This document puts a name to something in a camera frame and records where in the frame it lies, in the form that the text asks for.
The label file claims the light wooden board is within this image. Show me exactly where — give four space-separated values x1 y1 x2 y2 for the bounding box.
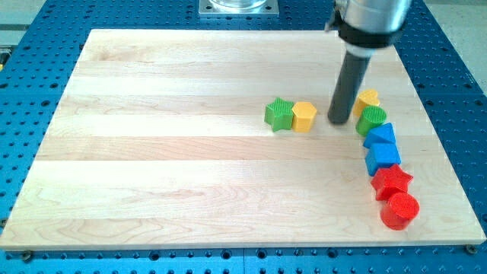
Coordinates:
1 30 485 250

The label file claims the red cylinder block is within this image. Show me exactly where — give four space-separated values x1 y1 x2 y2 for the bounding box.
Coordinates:
380 193 419 231

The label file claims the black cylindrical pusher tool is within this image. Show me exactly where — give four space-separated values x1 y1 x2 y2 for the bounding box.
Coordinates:
327 43 375 125

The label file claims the green cylinder block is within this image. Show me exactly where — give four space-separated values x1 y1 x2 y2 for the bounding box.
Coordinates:
355 106 387 136

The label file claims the board clamp screw left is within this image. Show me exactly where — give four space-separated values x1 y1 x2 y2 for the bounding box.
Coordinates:
20 250 33 263

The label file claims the blue triangle block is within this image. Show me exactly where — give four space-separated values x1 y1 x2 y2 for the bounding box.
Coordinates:
363 123 396 148

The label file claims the yellow hexagon block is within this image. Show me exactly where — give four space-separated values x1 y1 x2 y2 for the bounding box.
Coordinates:
291 101 317 132

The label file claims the green star block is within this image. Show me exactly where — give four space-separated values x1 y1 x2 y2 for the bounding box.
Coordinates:
264 97 294 132

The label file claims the board clamp screw right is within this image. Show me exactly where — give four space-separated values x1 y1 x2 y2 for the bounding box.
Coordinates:
464 244 478 255

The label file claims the red star block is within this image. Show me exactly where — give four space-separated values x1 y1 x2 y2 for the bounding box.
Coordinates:
371 164 414 201

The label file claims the board clamp screw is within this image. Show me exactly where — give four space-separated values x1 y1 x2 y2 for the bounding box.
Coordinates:
464 244 478 255
20 250 33 263

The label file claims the blue cube block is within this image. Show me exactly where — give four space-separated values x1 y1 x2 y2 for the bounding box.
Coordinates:
365 143 402 177

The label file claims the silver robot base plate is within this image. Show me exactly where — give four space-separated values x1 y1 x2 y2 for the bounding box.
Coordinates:
198 0 279 18

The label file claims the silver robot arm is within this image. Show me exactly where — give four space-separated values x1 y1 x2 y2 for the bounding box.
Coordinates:
325 0 412 125

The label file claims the yellow heart block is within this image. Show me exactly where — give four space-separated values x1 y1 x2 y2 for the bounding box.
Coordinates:
352 89 380 117

